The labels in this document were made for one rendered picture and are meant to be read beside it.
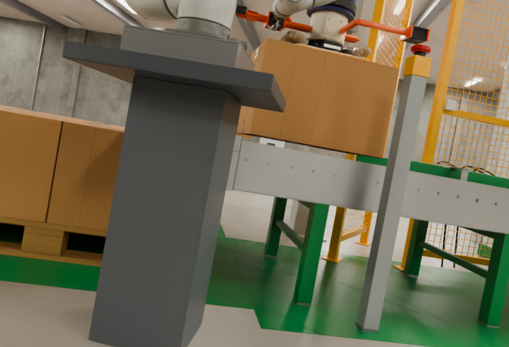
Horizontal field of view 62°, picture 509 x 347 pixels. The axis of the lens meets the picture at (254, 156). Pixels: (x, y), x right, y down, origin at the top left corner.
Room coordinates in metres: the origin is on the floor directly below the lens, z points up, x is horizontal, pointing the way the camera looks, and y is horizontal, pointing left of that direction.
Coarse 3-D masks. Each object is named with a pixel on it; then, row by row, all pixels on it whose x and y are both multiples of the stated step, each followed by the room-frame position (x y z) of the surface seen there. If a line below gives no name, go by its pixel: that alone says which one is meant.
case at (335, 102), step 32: (256, 64) 1.90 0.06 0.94; (288, 64) 1.77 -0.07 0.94; (320, 64) 1.80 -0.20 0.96; (352, 64) 1.82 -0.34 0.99; (384, 64) 1.85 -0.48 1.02; (288, 96) 1.77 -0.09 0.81; (320, 96) 1.80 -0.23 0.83; (352, 96) 1.83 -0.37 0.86; (384, 96) 1.85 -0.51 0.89; (256, 128) 1.75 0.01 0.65; (288, 128) 1.78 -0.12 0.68; (320, 128) 1.80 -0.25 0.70; (352, 128) 1.83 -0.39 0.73; (384, 128) 1.86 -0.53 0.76
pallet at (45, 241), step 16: (16, 224) 1.61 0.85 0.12; (32, 224) 1.62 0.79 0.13; (48, 224) 1.63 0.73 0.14; (32, 240) 1.62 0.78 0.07; (48, 240) 1.63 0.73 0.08; (64, 240) 1.68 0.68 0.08; (32, 256) 1.63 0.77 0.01; (48, 256) 1.64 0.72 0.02; (64, 256) 1.65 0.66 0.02; (80, 256) 1.68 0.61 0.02; (96, 256) 1.72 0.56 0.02
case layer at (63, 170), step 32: (0, 128) 1.60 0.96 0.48; (32, 128) 1.62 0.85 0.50; (64, 128) 1.63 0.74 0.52; (96, 128) 1.65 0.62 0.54; (0, 160) 1.60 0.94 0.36; (32, 160) 1.62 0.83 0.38; (64, 160) 1.64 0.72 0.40; (96, 160) 1.66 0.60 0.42; (0, 192) 1.60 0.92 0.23; (32, 192) 1.62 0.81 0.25; (64, 192) 1.64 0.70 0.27; (96, 192) 1.66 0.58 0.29; (64, 224) 1.64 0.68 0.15; (96, 224) 1.66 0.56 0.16
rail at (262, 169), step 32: (256, 160) 1.61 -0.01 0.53; (288, 160) 1.63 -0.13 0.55; (320, 160) 1.65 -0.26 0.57; (256, 192) 1.61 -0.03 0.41; (288, 192) 1.63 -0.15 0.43; (320, 192) 1.65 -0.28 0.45; (352, 192) 1.68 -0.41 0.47; (416, 192) 1.72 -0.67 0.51; (448, 192) 1.75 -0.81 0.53; (480, 192) 1.77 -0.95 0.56; (448, 224) 1.75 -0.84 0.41; (480, 224) 1.78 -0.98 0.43
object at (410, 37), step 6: (408, 30) 1.77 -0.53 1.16; (414, 30) 1.76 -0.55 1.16; (420, 30) 1.76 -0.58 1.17; (426, 30) 1.76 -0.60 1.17; (402, 36) 1.81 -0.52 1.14; (408, 36) 1.76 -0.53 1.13; (414, 36) 1.75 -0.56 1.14; (420, 36) 1.76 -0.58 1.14; (426, 36) 1.76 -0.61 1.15; (414, 42) 1.81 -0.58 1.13; (420, 42) 1.80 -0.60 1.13
